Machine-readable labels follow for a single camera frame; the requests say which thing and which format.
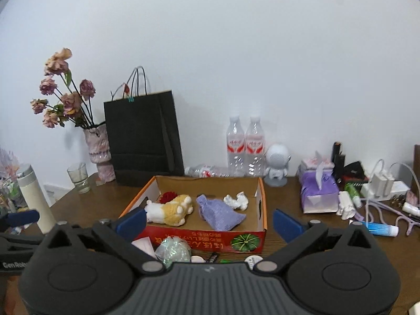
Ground pink mottled vase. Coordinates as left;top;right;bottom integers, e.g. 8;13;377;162
83;123;116;182

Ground green white tube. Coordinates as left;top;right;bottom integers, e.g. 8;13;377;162
344;183;361;207

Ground purple tissue pack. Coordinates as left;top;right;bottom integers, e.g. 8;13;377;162
300;151;340;214

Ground white robot speaker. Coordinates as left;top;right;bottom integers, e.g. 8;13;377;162
264;143;292;187

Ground dried pink flowers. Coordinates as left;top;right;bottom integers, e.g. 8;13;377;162
30;48;96;129

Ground blue toothpaste tube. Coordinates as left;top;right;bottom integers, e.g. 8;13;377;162
363;221;399;237

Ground iridescent plastic bag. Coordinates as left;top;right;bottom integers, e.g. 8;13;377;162
155;237;192;268

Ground white round labelled case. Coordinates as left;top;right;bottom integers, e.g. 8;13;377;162
245;254;263;270

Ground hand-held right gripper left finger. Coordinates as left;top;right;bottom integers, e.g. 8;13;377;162
41;208;166;274

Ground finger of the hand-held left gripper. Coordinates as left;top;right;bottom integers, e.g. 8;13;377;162
0;233;50;247
0;209;40;233

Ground cream thermos bottle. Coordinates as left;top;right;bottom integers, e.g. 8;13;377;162
16;163;57;235

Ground pink printed plastic bag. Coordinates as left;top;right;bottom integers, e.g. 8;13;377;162
0;148;18;184

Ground black red packet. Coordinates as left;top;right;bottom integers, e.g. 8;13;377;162
343;161;370;184

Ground black rectangular case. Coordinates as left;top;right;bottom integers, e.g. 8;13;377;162
332;142;346;178

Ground black paper bag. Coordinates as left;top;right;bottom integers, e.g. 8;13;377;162
104;66;185;186

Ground short white cable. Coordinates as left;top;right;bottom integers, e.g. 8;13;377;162
389;162;420;191

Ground orange cardboard box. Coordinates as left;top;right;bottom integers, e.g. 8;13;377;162
119;175;268;254

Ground purple drawstring pouch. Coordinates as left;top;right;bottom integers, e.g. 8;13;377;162
196;194;246;232

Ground white power strip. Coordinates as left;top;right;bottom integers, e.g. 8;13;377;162
361;180;411;201

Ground clear drinking glass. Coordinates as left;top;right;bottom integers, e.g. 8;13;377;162
67;162;91;194

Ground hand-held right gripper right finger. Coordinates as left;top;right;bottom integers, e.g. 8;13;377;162
253;209;378;274

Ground purple flexible holder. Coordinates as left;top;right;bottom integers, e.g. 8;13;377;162
354;200;420;237

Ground clear empty water bottle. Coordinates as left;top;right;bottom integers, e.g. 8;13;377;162
184;164;245;178

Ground yellow white plush toy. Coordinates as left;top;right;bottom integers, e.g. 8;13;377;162
144;195;194;227

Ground pink patterned box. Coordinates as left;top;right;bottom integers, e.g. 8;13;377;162
300;157;333;173

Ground white rectangular plastic box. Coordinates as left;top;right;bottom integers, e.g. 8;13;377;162
131;238;156;260

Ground red label water bottle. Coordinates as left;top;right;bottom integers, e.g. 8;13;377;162
245;116;266;177
226;116;246;176

